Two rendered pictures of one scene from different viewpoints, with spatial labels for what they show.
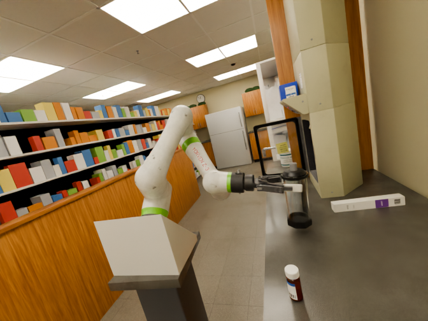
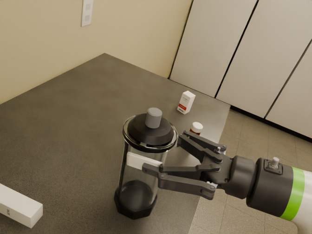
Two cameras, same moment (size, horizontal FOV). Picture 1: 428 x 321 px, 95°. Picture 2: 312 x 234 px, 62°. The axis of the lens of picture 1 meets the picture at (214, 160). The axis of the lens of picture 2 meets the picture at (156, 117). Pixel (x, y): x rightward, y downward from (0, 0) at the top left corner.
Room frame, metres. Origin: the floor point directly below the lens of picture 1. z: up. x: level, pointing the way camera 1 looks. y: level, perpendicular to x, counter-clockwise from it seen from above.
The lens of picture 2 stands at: (1.18, -0.34, 1.51)
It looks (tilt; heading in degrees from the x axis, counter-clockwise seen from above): 34 degrees down; 175
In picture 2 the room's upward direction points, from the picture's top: 17 degrees clockwise
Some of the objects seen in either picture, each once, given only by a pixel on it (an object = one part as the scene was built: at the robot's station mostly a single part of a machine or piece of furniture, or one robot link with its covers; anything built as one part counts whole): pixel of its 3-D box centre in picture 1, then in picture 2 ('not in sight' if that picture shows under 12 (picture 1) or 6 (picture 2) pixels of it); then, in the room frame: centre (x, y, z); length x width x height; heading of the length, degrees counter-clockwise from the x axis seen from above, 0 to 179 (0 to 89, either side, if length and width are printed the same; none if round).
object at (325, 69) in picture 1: (329, 122); not in sight; (1.12, -0.70, 1.32); 0.32 x 0.25 x 0.77; 162
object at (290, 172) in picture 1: (293, 171); (152, 125); (0.78, -0.31, 1.21); 0.09 x 0.09 x 0.07
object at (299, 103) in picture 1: (292, 106); not in sight; (1.17, -0.52, 1.46); 0.32 x 0.11 x 0.10; 162
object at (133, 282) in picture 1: (160, 257); not in sight; (0.85, 0.36, 0.92); 0.32 x 0.32 x 0.04; 77
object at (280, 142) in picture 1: (279, 149); not in sight; (1.37, -0.47, 1.19); 0.30 x 0.01 x 0.40; 64
